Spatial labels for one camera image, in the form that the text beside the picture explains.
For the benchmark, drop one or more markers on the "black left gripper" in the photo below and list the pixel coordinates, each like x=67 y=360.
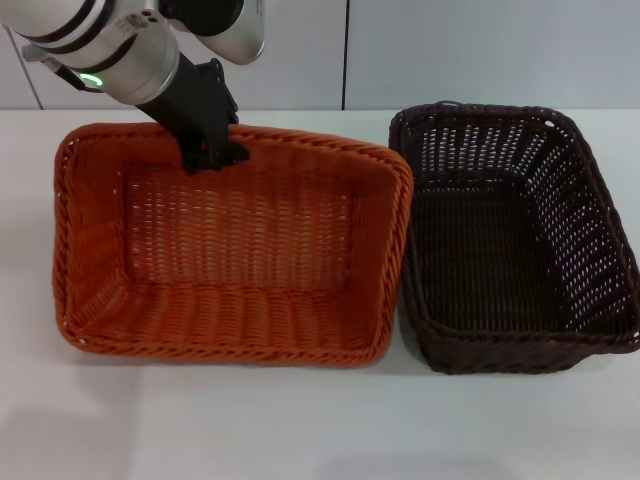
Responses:
x=200 y=105

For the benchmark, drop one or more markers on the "orange woven basket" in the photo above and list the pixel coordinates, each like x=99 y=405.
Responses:
x=240 y=250

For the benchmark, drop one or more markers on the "dark brown woven basket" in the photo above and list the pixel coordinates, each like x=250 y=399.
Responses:
x=480 y=260

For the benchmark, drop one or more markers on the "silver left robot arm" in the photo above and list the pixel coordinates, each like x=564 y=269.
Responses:
x=130 y=55

